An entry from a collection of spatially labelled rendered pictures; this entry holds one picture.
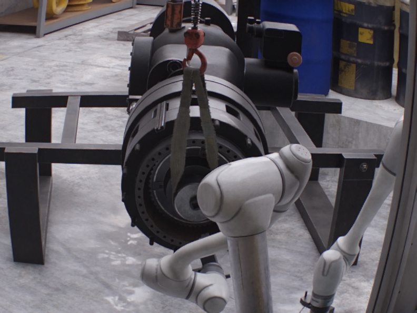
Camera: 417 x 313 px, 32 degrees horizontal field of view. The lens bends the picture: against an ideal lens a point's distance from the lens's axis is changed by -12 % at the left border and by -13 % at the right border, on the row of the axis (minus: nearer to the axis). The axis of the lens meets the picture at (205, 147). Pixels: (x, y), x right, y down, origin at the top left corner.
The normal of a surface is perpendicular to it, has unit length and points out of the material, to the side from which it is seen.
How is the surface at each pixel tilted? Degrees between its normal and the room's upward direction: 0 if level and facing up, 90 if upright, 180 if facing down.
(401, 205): 90
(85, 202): 0
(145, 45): 26
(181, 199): 90
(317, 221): 0
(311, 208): 0
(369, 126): 90
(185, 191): 90
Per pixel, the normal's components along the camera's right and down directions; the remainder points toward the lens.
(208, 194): -0.80, 0.06
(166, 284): -0.16, 0.48
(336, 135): -0.43, 0.28
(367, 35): -0.04, 0.33
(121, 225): 0.06, -0.94
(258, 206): 0.58, 0.09
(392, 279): 0.65, 0.29
